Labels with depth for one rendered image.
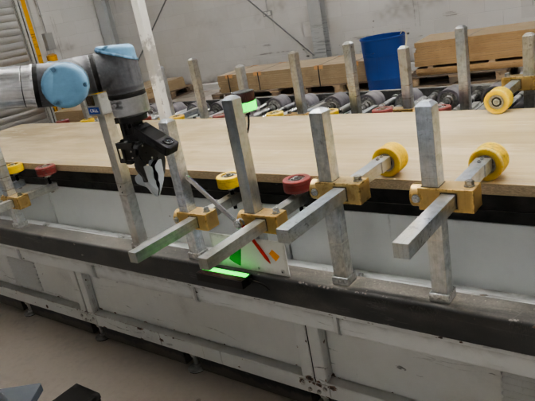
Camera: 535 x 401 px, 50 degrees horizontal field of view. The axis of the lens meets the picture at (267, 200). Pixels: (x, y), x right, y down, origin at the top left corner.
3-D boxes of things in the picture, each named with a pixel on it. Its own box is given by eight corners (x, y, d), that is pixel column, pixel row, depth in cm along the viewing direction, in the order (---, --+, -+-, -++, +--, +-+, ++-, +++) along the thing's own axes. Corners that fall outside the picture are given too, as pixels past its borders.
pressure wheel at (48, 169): (45, 189, 243) (37, 164, 240) (64, 186, 244) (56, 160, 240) (40, 196, 236) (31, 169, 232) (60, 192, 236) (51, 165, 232)
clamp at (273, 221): (279, 235, 147) (275, 216, 145) (238, 230, 155) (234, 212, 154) (290, 226, 151) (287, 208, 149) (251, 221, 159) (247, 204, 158)
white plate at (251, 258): (289, 277, 150) (283, 243, 147) (215, 264, 166) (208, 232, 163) (290, 276, 151) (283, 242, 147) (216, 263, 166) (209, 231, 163)
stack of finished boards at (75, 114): (185, 85, 1037) (183, 75, 1032) (89, 121, 845) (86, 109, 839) (153, 88, 1076) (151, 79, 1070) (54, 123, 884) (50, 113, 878)
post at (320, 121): (349, 299, 142) (321, 109, 126) (337, 297, 144) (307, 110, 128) (356, 293, 145) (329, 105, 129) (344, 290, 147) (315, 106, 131)
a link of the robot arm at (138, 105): (154, 90, 140) (123, 100, 133) (158, 110, 141) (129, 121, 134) (129, 92, 145) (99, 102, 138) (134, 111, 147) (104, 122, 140)
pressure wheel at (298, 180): (306, 221, 159) (299, 181, 155) (283, 219, 164) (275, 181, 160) (322, 210, 165) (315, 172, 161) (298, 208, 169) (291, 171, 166)
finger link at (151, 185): (145, 195, 150) (135, 161, 147) (161, 196, 146) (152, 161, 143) (136, 199, 147) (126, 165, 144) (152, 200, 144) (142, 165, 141)
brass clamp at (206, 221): (207, 232, 162) (203, 216, 161) (173, 227, 171) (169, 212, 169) (220, 223, 167) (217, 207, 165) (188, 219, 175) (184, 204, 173)
